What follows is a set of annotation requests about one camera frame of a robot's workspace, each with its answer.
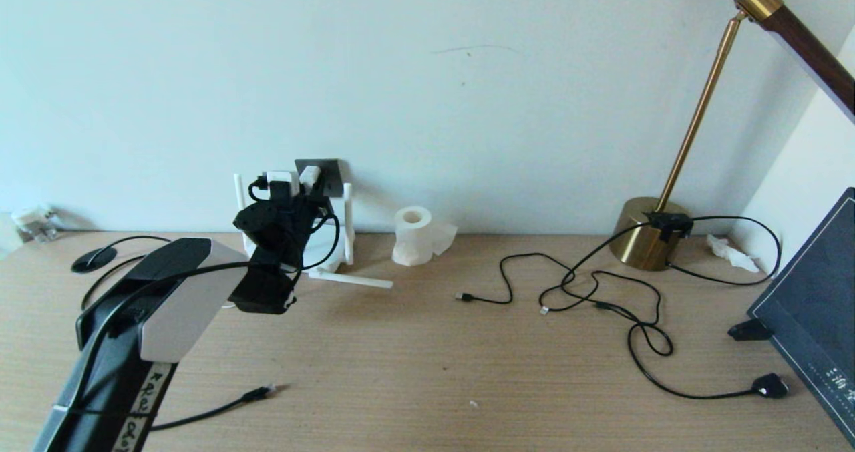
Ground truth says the dark framed board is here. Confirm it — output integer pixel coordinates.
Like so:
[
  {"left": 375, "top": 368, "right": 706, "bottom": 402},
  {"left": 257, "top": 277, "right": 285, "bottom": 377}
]
[{"left": 746, "top": 187, "right": 855, "bottom": 447}]

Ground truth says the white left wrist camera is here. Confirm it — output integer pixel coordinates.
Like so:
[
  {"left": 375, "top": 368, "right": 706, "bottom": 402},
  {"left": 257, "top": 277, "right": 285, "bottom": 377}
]
[{"left": 257, "top": 170, "right": 300, "bottom": 202}]

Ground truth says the white router with antennas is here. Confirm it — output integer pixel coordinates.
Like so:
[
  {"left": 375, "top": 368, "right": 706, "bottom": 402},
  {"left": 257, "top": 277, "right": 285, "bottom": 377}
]
[{"left": 233, "top": 173, "right": 394, "bottom": 290}]

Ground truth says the white power adapter with cord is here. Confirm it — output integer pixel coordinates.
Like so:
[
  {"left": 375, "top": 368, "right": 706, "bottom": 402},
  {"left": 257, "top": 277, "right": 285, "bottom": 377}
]
[{"left": 224, "top": 165, "right": 321, "bottom": 310}]

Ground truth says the black USB cable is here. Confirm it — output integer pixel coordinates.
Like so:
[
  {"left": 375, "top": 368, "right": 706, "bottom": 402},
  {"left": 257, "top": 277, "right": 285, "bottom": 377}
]
[{"left": 455, "top": 253, "right": 662, "bottom": 326}]

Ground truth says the black lamp cable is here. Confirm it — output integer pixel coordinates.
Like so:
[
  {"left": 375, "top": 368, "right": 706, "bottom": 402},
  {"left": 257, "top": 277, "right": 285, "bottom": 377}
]
[{"left": 538, "top": 215, "right": 790, "bottom": 399}]

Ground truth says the white toilet paper roll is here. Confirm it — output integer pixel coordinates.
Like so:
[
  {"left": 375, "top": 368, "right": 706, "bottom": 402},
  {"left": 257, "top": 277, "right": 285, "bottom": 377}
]
[{"left": 392, "top": 206, "right": 458, "bottom": 267}]

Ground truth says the black round desk grommet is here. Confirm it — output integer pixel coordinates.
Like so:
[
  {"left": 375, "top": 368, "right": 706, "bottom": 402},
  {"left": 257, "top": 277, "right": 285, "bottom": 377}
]
[{"left": 71, "top": 248, "right": 118, "bottom": 274}]

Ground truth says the white plastic wrapped item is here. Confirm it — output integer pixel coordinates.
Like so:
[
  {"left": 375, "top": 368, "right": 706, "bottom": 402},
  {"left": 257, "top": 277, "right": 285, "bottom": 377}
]
[{"left": 10, "top": 205, "right": 61, "bottom": 242}]

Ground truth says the grey wall socket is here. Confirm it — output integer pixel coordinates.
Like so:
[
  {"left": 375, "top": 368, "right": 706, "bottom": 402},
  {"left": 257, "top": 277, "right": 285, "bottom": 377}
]
[{"left": 295, "top": 159, "right": 343, "bottom": 199}]

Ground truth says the black ethernet cable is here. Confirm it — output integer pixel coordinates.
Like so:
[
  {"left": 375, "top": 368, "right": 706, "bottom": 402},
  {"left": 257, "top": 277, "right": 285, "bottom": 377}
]
[{"left": 79, "top": 236, "right": 277, "bottom": 433}]

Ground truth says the black inline cord box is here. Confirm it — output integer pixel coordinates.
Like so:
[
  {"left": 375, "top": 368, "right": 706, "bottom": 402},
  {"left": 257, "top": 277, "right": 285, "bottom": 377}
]
[{"left": 643, "top": 212, "right": 694, "bottom": 241}]

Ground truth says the crumpled white tissue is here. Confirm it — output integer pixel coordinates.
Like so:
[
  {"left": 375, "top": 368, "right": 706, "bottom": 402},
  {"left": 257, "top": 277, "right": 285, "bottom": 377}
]
[{"left": 706, "top": 234, "right": 761, "bottom": 272}]

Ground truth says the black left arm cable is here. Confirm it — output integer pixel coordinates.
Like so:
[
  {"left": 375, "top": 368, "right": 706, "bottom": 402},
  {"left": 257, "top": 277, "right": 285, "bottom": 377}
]
[{"left": 53, "top": 178, "right": 341, "bottom": 416}]

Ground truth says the brass desk lamp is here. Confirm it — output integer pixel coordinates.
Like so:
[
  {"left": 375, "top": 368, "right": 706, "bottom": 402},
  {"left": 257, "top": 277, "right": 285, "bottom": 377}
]
[{"left": 609, "top": 0, "right": 855, "bottom": 271}]

